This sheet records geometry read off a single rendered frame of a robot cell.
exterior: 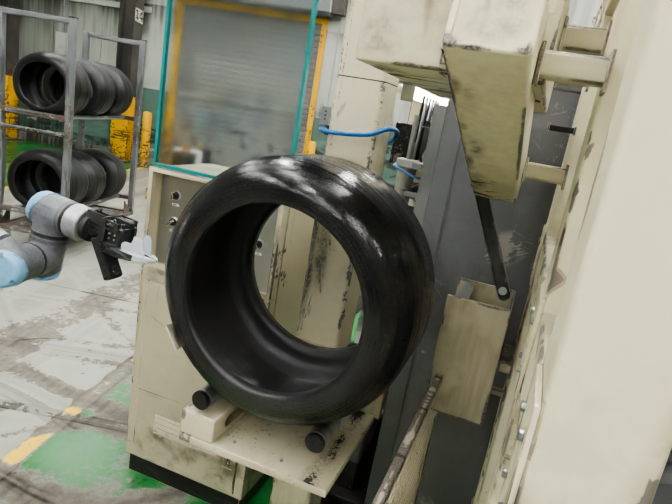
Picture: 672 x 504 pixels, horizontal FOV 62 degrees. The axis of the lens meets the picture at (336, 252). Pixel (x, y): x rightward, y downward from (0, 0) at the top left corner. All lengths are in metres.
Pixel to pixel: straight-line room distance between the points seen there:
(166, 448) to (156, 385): 0.26
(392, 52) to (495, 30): 0.17
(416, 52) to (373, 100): 0.66
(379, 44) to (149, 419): 1.93
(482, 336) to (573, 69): 0.77
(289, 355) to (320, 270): 0.24
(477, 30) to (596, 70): 0.16
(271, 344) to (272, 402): 0.31
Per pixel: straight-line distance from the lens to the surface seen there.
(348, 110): 1.44
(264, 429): 1.43
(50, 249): 1.59
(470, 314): 1.35
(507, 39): 0.64
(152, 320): 2.26
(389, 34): 0.78
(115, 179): 5.86
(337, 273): 1.48
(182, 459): 2.42
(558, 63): 0.73
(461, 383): 1.41
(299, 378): 1.44
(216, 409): 1.37
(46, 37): 12.83
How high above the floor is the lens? 1.57
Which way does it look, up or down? 14 degrees down
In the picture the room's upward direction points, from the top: 10 degrees clockwise
